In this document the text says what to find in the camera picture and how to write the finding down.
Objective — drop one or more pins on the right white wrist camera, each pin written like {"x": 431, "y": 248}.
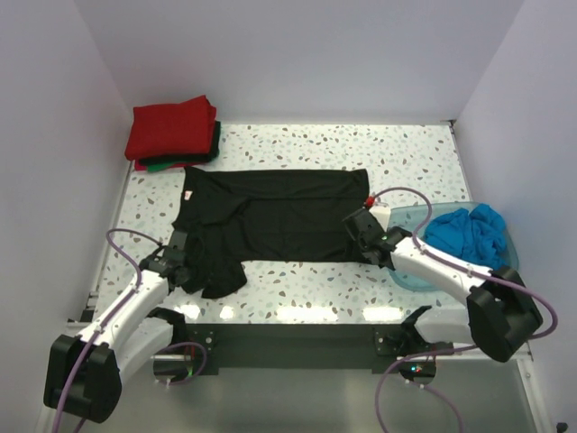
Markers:
{"x": 378, "y": 209}

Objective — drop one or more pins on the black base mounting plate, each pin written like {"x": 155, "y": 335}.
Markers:
{"x": 297, "y": 346}

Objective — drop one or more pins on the aluminium rail frame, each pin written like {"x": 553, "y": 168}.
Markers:
{"x": 523, "y": 365}

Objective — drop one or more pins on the green folded t shirt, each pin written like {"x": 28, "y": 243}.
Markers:
{"x": 158, "y": 166}

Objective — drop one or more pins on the dark folded t shirt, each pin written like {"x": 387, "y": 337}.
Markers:
{"x": 180, "y": 159}

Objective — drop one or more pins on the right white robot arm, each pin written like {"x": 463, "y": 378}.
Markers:
{"x": 495, "y": 317}

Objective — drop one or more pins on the blue crumpled t shirt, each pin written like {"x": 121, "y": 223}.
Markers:
{"x": 475, "y": 236}

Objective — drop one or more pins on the clear blue plastic basin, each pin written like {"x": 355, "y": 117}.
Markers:
{"x": 410, "y": 217}

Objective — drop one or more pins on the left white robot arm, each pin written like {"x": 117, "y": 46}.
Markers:
{"x": 87, "y": 371}

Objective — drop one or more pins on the red folded t shirt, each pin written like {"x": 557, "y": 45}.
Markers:
{"x": 183, "y": 128}

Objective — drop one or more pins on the black t shirt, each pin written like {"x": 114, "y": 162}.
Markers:
{"x": 231, "y": 217}

